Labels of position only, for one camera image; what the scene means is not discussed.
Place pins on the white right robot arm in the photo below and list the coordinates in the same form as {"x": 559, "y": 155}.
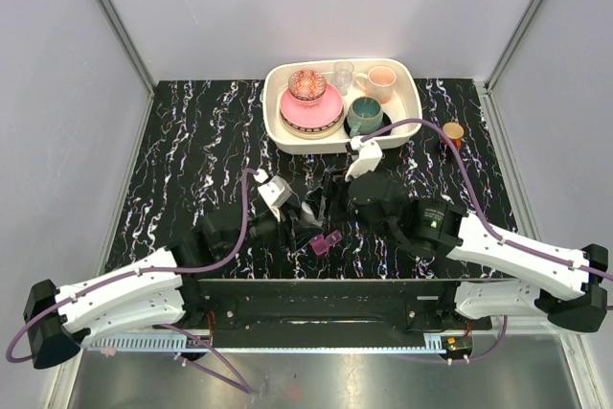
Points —
{"x": 562, "y": 285}

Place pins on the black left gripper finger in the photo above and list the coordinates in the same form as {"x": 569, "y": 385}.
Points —
{"x": 294, "y": 219}
{"x": 300, "y": 238}

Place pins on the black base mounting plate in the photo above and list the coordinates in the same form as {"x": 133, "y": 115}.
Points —
{"x": 418, "y": 305}

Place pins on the aluminium frame rail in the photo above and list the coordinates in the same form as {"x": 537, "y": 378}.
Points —
{"x": 117, "y": 25}

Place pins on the pink weekly pill organizer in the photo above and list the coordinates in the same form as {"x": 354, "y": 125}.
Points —
{"x": 320, "y": 244}

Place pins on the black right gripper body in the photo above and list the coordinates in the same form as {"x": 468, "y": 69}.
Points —
{"x": 355, "y": 211}

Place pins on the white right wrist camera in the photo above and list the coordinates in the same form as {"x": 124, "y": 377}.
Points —
{"x": 366, "y": 156}

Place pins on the beige striped plate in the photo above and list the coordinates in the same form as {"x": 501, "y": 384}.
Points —
{"x": 312, "y": 133}

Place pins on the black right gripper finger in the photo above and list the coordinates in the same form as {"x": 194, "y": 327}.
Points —
{"x": 317, "y": 203}
{"x": 332, "y": 191}

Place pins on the pink plate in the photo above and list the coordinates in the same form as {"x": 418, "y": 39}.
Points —
{"x": 323, "y": 112}

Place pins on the white pill bottle blue label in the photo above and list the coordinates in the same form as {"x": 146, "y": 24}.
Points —
{"x": 308, "y": 218}

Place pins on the pink ceramic mug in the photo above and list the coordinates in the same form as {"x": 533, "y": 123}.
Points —
{"x": 379, "y": 83}

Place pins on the teal ceramic mug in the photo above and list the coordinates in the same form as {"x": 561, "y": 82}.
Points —
{"x": 365, "y": 116}

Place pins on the red patterned glass bowl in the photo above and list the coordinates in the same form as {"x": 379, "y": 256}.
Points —
{"x": 307, "y": 85}

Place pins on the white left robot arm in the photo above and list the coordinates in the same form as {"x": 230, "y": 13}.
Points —
{"x": 161, "y": 288}

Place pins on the white slotted cable duct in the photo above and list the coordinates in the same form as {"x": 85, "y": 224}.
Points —
{"x": 421, "y": 343}

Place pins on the orange jar wooden lid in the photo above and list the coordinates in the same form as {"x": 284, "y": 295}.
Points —
{"x": 455, "y": 133}

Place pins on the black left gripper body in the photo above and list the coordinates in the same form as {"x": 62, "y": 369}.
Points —
{"x": 264, "y": 228}

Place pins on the black saucer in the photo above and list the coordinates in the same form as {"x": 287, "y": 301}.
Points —
{"x": 385, "y": 125}

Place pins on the clear drinking glass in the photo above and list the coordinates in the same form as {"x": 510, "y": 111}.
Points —
{"x": 342, "y": 76}

